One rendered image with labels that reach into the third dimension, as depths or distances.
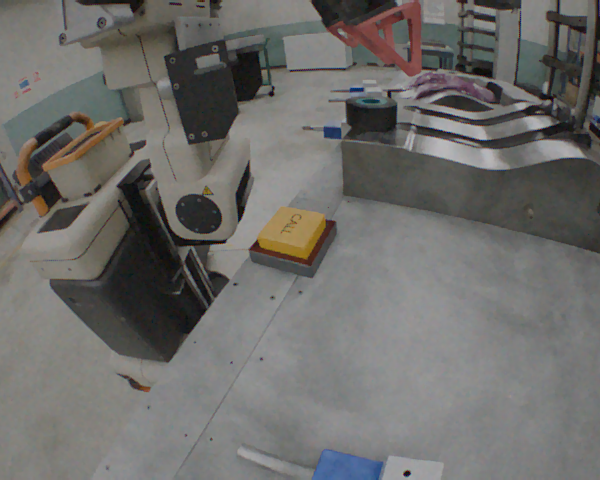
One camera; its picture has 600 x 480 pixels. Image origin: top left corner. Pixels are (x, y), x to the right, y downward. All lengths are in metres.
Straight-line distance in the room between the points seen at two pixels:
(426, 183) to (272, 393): 0.31
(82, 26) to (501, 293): 0.58
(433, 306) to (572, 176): 0.25
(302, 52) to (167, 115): 6.80
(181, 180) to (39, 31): 5.56
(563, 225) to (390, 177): 0.27
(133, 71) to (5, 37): 5.30
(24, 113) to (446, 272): 5.56
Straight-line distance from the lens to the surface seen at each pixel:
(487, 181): 0.39
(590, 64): 1.38
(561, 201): 0.43
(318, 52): 7.17
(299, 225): 0.32
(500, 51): 4.79
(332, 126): 0.59
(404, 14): 0.29
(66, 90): 5.86
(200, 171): 0.55
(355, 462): 0.20
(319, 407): 0.25
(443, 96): 0.70
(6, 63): 5.66
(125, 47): 0.58
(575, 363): 0.35
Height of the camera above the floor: 1.04
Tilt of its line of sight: 42 degrees down
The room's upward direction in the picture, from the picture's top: 9 degrees counter-clockwise
